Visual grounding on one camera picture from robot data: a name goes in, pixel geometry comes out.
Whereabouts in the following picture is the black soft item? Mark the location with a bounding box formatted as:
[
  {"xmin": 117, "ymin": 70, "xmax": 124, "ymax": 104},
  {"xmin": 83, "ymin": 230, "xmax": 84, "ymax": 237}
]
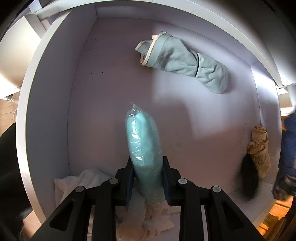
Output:
[{"xmin": 240, "ymin": 153, "xmax": 259, "ymax": 199}]

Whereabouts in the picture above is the dark blue fuzzy cloth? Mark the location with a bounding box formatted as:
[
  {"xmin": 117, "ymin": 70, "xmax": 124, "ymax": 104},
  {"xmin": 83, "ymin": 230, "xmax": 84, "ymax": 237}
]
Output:
[{"xmin": 273, "ymin": 111, "xmax": 295, "ymax": 201}]

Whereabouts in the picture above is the white cloth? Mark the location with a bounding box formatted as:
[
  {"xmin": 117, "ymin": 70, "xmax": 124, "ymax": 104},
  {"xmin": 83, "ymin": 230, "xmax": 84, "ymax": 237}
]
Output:
[{"xmin": 54, "ymin": 169, "xmax": 181, "ymax": 240}]

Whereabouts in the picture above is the beige cloth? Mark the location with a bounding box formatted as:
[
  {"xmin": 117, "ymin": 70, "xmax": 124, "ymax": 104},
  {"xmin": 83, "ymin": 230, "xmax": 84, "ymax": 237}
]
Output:
[{"xmin": 247, "ymin": 126, "xmax": 271, "ymax": 179}]

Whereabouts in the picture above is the teal cloth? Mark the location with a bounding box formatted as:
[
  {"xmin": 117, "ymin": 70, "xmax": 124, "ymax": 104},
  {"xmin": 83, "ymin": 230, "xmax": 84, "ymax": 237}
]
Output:
[{"xmin": 125, "ymin": 104, "xmax": 165, "ymax": 205}]

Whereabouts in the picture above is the light green cloth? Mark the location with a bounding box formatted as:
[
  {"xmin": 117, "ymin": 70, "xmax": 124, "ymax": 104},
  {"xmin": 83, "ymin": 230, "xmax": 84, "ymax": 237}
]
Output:
[{"xmin": 135, "ymin": 32, "xmax": 229, "ymax": 94}]

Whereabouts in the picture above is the white open drawer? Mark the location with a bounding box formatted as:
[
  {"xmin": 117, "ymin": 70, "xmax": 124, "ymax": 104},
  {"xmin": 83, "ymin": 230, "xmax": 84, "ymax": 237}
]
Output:
[{"xmin": 16, "ymin": 1, "xmax": 281, "ymax": 226}]

